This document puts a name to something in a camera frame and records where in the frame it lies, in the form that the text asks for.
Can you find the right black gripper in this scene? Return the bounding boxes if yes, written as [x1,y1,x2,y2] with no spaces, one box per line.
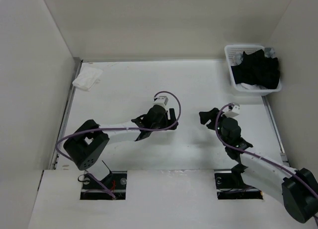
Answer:
[199,107,232,146]

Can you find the black tank top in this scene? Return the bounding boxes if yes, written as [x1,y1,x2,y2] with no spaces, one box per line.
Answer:
[231,49,280,89]

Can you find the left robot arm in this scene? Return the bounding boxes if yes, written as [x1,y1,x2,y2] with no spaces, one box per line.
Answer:
[63,105,180,189]

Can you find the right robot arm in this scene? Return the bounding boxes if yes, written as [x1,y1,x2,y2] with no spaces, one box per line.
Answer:
[199,103,318,224]

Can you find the grey tank top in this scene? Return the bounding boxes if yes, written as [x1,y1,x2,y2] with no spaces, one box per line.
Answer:
[232,47,275,66]

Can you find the folded white tank top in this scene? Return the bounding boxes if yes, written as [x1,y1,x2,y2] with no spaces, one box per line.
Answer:
[72,67,103,91]

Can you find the white garment in basket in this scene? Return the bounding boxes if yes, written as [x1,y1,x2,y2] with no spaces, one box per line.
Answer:
[237,83,267,90]

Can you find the white plastic basket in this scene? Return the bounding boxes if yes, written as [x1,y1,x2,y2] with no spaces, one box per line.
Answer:
[224,44,282,96]

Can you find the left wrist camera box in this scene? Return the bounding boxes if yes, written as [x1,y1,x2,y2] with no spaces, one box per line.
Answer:
[153,95,168,108]

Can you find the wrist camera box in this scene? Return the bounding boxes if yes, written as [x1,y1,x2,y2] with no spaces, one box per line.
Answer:
[224,103,240,118]
[153,95,168,108]

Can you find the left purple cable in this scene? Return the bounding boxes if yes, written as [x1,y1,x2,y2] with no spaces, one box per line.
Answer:
[56,90,182,199]

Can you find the purple cable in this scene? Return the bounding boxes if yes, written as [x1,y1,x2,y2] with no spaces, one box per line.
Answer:
[215,103,318,197]
[56,90,182,199]

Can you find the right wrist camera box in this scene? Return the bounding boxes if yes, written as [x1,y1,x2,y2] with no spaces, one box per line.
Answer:
[224,103,240,118]

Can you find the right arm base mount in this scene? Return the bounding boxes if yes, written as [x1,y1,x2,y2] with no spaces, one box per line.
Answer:
[214,164,263,200]

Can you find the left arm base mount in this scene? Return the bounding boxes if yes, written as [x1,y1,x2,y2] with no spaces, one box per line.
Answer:
[78,171,127,201]

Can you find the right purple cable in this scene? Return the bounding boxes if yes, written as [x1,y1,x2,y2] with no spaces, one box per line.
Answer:
[215,103,318,197]

